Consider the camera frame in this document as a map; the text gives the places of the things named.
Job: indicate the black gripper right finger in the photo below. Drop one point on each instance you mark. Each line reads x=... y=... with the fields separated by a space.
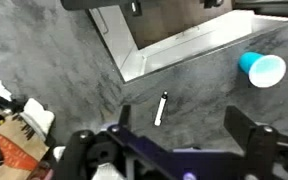
x=240 y=124

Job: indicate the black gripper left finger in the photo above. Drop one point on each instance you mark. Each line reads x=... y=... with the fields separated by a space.
x=125 y=116

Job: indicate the white marker with black cap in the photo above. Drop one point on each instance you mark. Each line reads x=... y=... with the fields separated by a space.
x=160 y=110

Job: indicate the blue plastic cup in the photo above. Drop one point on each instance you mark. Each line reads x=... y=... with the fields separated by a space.
x=264 y=70

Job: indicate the black bar-shaped object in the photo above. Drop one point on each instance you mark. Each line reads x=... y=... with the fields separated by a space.
x=0 y=100

